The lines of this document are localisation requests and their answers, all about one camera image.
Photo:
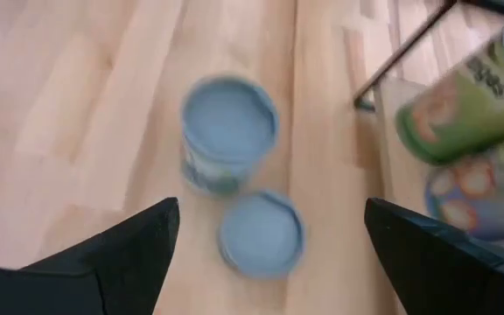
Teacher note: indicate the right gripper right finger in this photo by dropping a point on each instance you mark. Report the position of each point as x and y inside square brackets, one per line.
[436, 271]

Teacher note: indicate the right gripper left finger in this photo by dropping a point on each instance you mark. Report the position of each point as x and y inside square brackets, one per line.
[103, 280]

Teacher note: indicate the blue peaches can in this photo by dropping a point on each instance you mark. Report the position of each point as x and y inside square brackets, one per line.
[488, 197]

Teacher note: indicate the green oranges can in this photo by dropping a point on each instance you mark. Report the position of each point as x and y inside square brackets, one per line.
[462, 114]

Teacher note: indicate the red striped tomato can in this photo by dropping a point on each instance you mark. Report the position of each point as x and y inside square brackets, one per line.
[261, 234]

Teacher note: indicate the white teal vegetables can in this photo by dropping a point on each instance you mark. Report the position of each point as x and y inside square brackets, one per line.
[230, 118]

